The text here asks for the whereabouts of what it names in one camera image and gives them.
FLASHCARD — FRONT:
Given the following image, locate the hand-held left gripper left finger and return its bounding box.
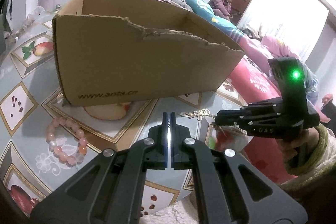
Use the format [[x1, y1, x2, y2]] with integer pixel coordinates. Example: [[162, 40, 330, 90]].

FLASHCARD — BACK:
[[30, 112, 170, 224]]

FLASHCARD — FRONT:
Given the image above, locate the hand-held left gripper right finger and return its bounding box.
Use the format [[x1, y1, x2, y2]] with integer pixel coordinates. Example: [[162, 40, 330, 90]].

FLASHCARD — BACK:
[[171, 111, 308, 224]]

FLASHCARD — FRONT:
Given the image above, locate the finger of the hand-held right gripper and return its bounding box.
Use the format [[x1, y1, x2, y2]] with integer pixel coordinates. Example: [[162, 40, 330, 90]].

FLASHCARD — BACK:
[[215, 97, 284, 120], [214, 112, 303, 129]]

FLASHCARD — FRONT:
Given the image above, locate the brown cardboard box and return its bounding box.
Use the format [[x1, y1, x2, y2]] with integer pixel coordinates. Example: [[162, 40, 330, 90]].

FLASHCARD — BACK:
[[52, 0, 246, 107]]

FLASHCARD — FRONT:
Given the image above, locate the pink bead bracelet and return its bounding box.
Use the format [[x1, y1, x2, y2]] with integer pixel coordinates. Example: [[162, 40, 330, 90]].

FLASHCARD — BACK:
[[46, 116, 89, 168]]

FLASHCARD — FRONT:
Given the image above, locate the person's right forearm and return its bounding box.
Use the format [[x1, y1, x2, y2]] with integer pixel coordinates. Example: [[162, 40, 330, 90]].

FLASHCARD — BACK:
[[281, 124, 336, 199]]

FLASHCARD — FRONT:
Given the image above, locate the person's right hand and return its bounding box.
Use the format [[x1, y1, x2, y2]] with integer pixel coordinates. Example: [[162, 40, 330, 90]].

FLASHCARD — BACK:
[[280, 129, 320, 175]]

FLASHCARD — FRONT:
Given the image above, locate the pink floral blanket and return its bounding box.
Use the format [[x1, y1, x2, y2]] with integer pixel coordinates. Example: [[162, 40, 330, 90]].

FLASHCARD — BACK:
[[223, 30, 331, 185]]

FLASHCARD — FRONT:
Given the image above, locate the teal striped pillow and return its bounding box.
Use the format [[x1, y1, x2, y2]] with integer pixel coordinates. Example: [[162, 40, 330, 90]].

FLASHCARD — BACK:
[[185, 0, 248, 44]]

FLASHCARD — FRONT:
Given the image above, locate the fruit-print tablecloth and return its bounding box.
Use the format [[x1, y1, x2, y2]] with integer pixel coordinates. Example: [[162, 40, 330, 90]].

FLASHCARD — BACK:
[[0, 20, 263, 217]]

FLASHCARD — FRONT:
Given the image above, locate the white plastic bag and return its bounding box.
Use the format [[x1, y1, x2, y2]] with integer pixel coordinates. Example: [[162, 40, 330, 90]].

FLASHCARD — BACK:
[[25, 6, 59, 29]]

